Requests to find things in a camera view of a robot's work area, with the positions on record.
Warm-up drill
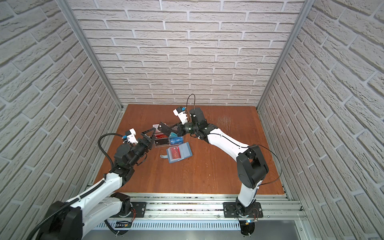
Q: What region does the right thin black cable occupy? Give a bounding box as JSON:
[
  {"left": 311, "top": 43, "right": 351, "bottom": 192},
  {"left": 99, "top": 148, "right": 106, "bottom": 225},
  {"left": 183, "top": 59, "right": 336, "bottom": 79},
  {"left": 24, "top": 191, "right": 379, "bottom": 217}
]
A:
[{"left": 185, "top": 93, "right": 283, "bottom": 187}]

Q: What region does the left black corrugated cable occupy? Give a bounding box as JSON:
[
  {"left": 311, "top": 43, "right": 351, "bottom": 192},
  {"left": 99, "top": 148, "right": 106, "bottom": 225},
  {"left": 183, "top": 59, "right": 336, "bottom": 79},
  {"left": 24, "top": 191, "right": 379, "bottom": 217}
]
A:
[{"left": 25, "top": 132, "right": 125, "bottom": 240}]

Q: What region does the aluminium rail frame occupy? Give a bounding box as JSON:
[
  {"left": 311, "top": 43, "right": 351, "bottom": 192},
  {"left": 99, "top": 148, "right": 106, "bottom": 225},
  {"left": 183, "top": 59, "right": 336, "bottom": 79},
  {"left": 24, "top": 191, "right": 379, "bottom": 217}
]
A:
[{"left": 126, "top": 193, "right": 307, "bottom": 220}]

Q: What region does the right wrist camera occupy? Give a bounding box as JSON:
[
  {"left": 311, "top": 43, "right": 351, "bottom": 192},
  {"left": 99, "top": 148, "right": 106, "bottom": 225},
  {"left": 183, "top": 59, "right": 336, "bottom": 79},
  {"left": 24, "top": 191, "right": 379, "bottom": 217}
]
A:
[{"left": 173, "top": 106, "right": 188, "bottom": 125}]

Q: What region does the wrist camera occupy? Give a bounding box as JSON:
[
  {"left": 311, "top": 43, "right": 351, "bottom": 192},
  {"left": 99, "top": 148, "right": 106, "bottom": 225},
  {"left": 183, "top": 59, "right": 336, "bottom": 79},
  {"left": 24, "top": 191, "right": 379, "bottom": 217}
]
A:
[
  {"left": 123, "top": 129, "right": 138, "bottom": 145},
  {"left": 173, "top": 106, "right": 188, "bottom": 125}
]

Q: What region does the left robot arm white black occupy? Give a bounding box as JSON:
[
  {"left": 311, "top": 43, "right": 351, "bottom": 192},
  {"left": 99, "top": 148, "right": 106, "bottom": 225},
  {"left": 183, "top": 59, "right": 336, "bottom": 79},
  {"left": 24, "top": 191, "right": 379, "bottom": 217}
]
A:
[{"left": 27, "top": 129, "right": 155, "bottom": 240}]

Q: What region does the red black cards stack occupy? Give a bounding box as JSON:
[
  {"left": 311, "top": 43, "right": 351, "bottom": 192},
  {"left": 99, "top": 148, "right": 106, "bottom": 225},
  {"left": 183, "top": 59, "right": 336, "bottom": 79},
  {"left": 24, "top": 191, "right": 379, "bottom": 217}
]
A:
[{"left": 155, "top": 134, "right": 170, "bottom": 147}]

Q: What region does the clear acrylic card organizer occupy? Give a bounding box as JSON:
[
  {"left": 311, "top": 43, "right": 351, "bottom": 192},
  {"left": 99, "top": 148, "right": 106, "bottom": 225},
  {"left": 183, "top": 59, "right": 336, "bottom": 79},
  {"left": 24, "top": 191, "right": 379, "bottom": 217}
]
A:
[{"left": 153, "top": 124, "right": 184, "bottom": 147}]

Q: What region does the blue leather card holder wallet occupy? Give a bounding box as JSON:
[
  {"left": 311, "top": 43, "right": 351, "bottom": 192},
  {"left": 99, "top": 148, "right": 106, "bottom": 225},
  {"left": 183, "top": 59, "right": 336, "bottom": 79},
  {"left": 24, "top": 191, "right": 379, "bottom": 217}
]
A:
[{"left": 160, "top": 143, "right": 193, "bottom": 164}]

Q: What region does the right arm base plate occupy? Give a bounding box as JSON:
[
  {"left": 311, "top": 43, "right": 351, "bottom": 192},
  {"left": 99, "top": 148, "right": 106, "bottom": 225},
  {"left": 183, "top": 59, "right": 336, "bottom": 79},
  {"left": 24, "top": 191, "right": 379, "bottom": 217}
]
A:
[{"left": 223, "top": 202, "right": 264, "bottom": 219}]

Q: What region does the red card in wallet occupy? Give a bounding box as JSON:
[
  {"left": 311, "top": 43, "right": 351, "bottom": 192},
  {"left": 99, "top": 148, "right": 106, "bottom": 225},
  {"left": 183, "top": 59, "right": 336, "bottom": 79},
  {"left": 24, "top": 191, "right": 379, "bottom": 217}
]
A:
[{"left": 168, "top": 147, "right": 182, "bottom": 163}]

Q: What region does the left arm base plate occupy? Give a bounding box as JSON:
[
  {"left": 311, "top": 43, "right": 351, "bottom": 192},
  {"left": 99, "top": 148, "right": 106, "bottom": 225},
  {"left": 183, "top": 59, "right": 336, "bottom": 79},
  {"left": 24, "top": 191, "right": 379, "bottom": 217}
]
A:
[{"left": 113, "top": 202, "right": 147, "bottom": 219}]

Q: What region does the teal blue cards stack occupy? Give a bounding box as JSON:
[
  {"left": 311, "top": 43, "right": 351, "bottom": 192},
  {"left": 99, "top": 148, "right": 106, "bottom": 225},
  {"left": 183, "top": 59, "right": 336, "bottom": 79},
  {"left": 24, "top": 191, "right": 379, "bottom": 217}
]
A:
[{"left": 169, "top": 137, "right": 184, "bottom": 146}]

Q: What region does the black card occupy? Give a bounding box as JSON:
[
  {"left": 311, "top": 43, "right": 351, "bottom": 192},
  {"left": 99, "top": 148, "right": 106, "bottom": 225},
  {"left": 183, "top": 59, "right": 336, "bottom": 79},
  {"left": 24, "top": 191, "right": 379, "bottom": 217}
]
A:
[{"left": 158, "top": 122, "right": 172, "bottom": 137}]

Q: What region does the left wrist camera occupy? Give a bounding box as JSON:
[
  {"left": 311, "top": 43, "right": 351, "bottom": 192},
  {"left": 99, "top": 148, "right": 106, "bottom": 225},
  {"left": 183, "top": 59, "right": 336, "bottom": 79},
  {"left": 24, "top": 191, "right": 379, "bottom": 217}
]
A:
[{"left": 123, "top": 129, "right": 138, "bottom": 145}]

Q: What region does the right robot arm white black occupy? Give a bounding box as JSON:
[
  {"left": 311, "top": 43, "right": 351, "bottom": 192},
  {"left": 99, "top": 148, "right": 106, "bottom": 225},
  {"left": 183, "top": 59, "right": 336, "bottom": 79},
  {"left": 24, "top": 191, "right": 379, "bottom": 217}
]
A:
[{"left": 173, "top": 107, "right": 269, "bottom": 216}]

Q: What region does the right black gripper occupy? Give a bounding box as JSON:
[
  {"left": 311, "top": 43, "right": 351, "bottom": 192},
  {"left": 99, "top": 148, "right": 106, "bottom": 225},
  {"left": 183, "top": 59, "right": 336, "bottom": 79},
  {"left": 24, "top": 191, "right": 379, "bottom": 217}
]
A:
[{"left": 170, "top": 121, "right": 201, "bottom": 138}]

